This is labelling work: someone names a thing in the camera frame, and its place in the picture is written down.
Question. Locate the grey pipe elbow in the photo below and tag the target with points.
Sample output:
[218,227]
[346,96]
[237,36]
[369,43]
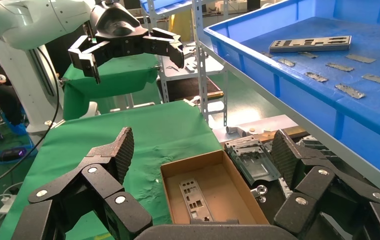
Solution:
[234,130]

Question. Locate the yellow sheet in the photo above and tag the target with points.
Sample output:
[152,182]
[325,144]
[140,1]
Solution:
[183,21]

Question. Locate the long silver I/O shield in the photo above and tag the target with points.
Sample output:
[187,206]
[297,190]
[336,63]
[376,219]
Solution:
[275,46]

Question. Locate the dark board wooden edge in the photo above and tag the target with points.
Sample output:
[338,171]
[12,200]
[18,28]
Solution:
[189,87]

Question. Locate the white table frame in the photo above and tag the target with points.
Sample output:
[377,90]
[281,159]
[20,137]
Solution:
[128,99]

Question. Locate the yellow tape strip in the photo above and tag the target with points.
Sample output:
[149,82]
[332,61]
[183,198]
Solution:
[98,236]

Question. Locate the white power strip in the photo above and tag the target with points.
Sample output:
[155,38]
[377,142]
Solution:
[7,204]

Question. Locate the blue shoe cover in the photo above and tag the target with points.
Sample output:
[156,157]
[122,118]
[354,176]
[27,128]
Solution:
[17,128]

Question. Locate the dark stacked metal plates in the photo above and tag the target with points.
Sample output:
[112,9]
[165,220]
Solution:
[315,145]

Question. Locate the black device purple light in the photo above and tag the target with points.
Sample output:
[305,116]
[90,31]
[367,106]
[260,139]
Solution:
[11,154]

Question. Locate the small green table cloth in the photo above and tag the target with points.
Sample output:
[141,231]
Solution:
[123,76]

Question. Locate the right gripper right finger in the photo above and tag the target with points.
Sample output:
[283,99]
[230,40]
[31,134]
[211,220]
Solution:
[315,185]

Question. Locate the silver metal bracket part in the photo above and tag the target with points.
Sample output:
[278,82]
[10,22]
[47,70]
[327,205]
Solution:
[256,165]

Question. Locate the silver I/O shield plate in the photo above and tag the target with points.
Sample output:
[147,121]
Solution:
[268,145]
[187,182]
[284,188]

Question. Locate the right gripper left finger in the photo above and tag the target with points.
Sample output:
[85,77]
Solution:
[103,185]

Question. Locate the black parts tray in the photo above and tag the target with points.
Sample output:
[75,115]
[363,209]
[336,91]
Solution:
[272,202]

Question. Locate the white plastic chair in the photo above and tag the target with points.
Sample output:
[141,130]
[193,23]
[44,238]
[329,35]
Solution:
[92,109]

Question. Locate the small white handheld device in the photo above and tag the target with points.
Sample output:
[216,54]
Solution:
[1,78]

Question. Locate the grey slotted metal shelf rack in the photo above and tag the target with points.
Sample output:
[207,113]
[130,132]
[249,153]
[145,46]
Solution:
[203,82]

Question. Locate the large blue plastic bin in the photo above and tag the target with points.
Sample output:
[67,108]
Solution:
[358,126]

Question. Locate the wooden batten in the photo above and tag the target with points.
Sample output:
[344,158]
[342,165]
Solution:
[262,136]

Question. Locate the white flat panel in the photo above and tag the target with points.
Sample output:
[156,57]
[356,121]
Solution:
[275,122]

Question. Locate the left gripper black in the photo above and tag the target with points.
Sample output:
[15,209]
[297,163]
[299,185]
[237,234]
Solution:
[117,23]

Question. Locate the small blue plastic bin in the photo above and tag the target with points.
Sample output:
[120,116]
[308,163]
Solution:
[163,5]

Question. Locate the brown cardboard box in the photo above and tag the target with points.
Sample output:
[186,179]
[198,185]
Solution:
[229,198]

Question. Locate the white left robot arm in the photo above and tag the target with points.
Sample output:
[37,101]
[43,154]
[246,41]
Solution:
[44,20]

